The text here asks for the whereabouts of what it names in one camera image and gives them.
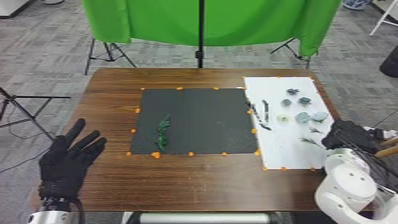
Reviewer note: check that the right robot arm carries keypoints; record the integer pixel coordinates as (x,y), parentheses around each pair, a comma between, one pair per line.
(348,186)

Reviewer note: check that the pale grey bar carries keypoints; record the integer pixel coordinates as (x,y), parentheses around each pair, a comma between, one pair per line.
(204,218)

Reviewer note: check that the white sheet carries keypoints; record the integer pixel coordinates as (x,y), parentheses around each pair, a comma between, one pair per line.
(284,150)

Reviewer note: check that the black tripod stand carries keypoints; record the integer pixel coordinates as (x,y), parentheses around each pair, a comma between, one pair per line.
(23,110)
(108,53)
(293,50)

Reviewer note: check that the dark green sprig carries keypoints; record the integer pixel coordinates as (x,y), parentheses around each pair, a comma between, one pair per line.
(265,108)
(309,141)
(254,111)
(314,130)
(265,127)

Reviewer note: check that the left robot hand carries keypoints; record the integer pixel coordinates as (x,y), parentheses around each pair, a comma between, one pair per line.
(64,160)

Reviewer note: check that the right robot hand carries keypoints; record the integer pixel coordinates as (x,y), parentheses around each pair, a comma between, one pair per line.
(348,135)

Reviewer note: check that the dark mat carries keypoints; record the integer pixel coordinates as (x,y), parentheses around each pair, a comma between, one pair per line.
(201,123)

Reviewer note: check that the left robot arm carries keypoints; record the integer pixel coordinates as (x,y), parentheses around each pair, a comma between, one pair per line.
(51,211)

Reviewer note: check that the pale blue flower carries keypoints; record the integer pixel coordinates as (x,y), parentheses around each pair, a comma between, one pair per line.
(320,116)

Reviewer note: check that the white flower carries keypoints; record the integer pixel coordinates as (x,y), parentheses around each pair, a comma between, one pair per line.
(284,118)

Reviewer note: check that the black backdrop stand pole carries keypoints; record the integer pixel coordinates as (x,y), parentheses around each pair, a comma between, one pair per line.
(201,33)

